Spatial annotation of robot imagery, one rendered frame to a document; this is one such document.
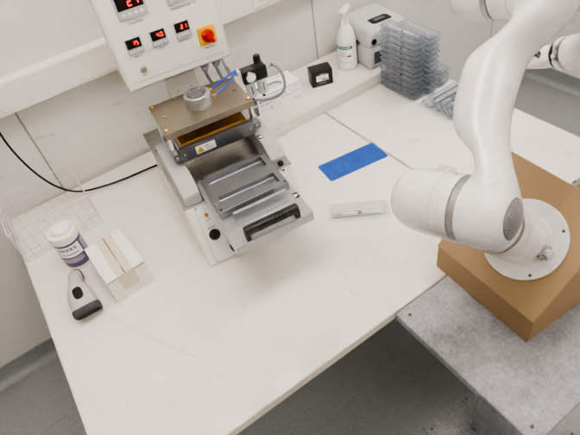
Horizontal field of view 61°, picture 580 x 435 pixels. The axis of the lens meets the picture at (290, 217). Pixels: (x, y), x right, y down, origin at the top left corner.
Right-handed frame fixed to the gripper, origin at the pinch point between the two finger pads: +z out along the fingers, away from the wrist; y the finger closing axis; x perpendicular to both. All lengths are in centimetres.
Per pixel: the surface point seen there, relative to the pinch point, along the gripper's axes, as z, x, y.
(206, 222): 18, -44, -88
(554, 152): 8.0, -27.5, 24.1
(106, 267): 22, -56, -117
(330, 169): 37, -33, -43
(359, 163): 35, -31, -33
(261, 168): 11, -29, -73
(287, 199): 0, -36, -69
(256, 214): 0, -39, -77
